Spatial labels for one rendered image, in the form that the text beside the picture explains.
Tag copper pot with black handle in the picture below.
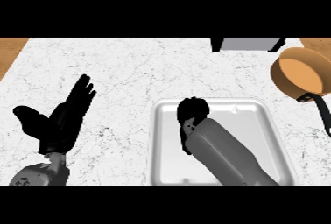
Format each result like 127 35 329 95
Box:
268 46 331 138

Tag silver metal tray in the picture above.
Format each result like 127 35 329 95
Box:
149 97 299 187

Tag grey appliance with black legs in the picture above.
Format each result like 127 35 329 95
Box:
209 38 288 53

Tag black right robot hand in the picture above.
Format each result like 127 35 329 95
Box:
175 96 212 156

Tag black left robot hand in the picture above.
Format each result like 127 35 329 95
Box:
11 73 98 156

